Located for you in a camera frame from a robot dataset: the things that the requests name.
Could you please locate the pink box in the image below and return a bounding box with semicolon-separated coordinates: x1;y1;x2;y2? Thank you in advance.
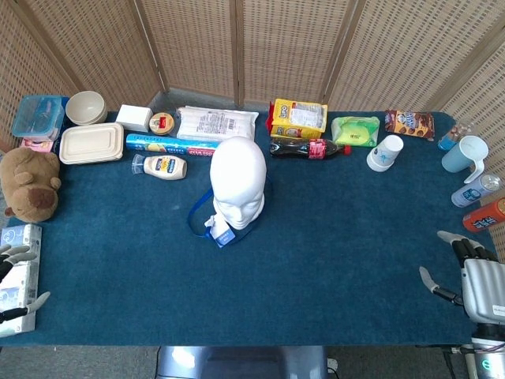
19;136;56;154

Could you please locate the beige bowl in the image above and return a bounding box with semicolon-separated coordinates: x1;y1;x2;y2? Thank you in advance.
65;90;108;126

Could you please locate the blue felt table cover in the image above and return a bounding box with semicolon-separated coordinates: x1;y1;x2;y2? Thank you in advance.
0;111;499;348

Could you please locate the white and blue can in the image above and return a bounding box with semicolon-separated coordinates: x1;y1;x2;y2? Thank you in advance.
451;174;502;208

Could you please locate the small white box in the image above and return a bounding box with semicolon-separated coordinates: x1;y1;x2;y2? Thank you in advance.
115;103;154;133

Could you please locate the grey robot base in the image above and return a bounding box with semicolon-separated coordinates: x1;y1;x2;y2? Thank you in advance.
155;345;331;379

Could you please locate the white foam mannequin head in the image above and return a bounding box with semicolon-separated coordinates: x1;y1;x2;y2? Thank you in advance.
209;137;268;231

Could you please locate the woven bamboo folding screen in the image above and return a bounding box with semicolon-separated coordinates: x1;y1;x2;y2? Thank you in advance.
0;0;505;273

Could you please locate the orange can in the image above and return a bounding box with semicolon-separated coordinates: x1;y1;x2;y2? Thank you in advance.
462;198;505;234

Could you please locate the mayonnaise squeeze bottle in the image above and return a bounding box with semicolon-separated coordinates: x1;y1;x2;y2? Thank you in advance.
131;153;189;181

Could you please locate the light blue mug white handle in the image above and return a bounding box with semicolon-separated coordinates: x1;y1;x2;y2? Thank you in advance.
441;135;490;185

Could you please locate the clear bottle with blue label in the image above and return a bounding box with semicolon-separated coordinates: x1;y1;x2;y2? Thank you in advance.
437;120;477;152

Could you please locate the brown cookie bag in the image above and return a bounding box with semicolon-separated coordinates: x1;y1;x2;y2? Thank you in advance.
383;109;436;142

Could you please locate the cola bottle with red label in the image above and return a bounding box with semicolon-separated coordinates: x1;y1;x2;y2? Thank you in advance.
269;137;352;161

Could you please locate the white paper cup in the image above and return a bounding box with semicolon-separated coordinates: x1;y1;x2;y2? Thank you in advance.
366;134;405;174

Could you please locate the clear container with blue lid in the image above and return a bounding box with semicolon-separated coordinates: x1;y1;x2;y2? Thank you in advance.
10;95;65;141

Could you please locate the green wet wipes pack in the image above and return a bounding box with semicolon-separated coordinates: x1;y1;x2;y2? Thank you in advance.
330;115;381;148

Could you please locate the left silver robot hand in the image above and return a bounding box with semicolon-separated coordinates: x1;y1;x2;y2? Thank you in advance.
0;243;51;325

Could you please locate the blue lanyard with badge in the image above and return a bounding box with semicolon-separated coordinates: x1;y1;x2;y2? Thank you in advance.
187;175;274;249

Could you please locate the yellow snack box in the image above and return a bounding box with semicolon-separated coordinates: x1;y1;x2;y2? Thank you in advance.
266;98;329;140

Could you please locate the blue plastic wrap box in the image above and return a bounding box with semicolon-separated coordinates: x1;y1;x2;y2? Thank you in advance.
125;133;220;158

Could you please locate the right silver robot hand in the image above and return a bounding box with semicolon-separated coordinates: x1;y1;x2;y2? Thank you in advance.
418;231;505;327

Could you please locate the tissue multipack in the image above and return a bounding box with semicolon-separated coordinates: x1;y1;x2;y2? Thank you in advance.
0;223;43;339

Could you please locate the beige lidded lunch box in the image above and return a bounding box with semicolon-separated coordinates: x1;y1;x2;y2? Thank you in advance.
58;122;125;165

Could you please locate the brown plush animal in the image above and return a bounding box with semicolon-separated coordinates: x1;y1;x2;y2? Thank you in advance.
0;148;62;223

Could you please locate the round tin with red label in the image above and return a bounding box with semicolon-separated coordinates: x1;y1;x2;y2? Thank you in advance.
148;111;176;135

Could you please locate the white plastic pack with barcode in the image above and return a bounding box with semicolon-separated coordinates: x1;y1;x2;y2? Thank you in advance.
174;105;260;142

